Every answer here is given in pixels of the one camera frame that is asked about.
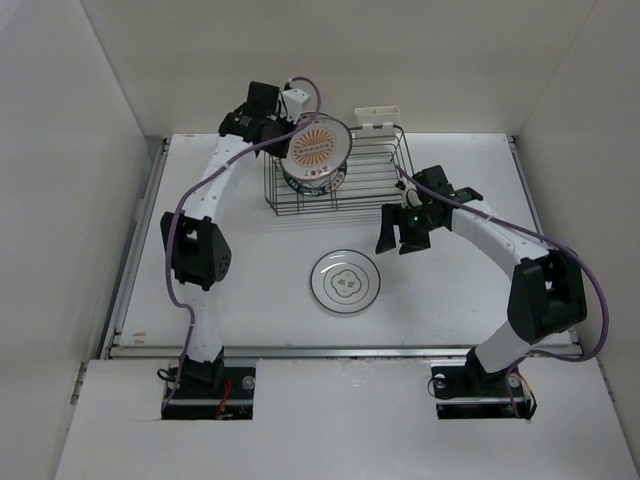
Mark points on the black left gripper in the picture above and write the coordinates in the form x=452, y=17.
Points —
x=278, y=151

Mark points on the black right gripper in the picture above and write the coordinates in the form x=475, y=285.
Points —
x=390, y=216

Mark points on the orange sunburst plate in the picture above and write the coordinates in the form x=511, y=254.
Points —
x=318, y=150

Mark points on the white plate green clover emblem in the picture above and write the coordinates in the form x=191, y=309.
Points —
x=345, y=282

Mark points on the green rim lettered plate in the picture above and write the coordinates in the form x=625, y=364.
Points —
x=310, y=182

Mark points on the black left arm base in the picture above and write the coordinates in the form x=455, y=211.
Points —
x=229, y=399

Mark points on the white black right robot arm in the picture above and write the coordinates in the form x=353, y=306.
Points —
x=546, y=296

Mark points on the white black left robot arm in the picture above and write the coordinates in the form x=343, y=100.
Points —
x=196, y=253

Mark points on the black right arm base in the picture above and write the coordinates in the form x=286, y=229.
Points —
x=460, y=395

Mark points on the white plastic cutlery holder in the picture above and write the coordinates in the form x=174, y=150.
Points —
x=377, y=117

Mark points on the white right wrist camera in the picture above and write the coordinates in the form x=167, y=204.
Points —
x=410, y=197

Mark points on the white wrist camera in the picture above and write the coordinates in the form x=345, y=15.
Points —
x=410, y=197
x=291, y=104

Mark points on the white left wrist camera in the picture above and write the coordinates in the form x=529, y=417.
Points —
x=291, y=104

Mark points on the grey wire dish rack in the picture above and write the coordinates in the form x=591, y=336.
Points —
x=366, y=181

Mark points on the aluminium table edge rail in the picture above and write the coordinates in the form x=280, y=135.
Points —
x=447, y=298

